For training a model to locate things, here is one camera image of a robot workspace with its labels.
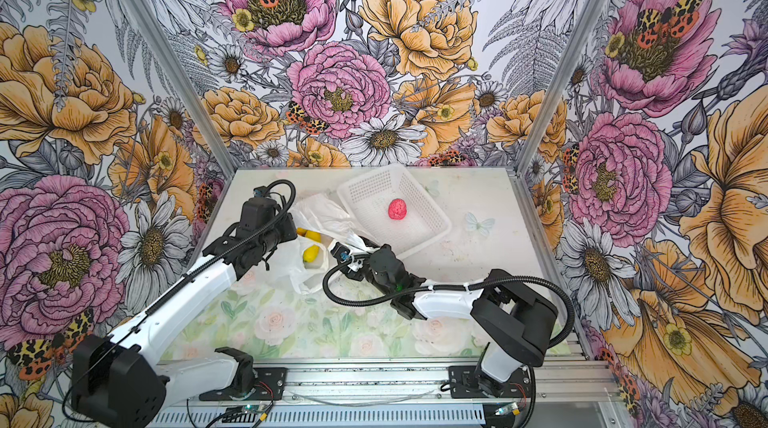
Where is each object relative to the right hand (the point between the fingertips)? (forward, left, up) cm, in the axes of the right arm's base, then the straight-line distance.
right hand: (346, 246), depth 81 cm
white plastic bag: (+14, +9, -3) cm, 17 cm away
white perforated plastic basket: (+29, -3, -15) cm, 32 cm away
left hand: (+5, +16, +1) cm, 17 cm away
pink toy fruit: (+20, -14, -10) cm, 27 cm away
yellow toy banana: (+5, +13, -11) cm, 17 cm away
